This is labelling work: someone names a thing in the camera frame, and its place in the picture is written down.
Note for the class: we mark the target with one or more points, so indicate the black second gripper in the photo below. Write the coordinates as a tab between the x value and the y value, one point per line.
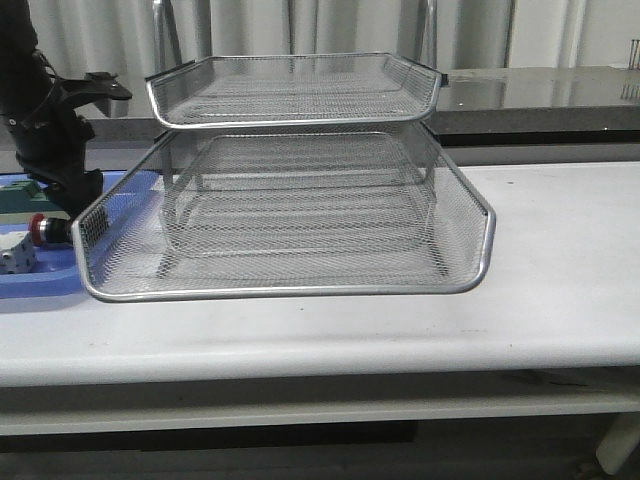
50	137

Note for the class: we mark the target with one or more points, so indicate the black second robot arm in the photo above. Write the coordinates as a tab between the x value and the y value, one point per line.
20	56

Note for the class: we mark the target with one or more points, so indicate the green terminal block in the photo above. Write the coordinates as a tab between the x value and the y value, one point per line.
25	196

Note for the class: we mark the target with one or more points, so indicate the white table leg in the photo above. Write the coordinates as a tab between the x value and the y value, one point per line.
618	443

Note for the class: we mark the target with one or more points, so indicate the white circuit breaker block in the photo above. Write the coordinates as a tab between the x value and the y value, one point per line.
18	254

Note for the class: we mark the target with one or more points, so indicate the dark grey background counter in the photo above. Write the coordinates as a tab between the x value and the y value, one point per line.
537	105

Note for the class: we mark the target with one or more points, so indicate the red emergency stop button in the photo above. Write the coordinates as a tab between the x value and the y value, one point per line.
53	230

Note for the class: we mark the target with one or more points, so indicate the grey metal rack frame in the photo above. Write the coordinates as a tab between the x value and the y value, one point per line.
360	165

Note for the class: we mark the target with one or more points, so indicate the silver mesh top tray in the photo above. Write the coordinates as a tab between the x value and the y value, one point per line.
289	90

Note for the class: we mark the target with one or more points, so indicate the blue plastic tray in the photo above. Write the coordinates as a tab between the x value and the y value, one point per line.
56	272

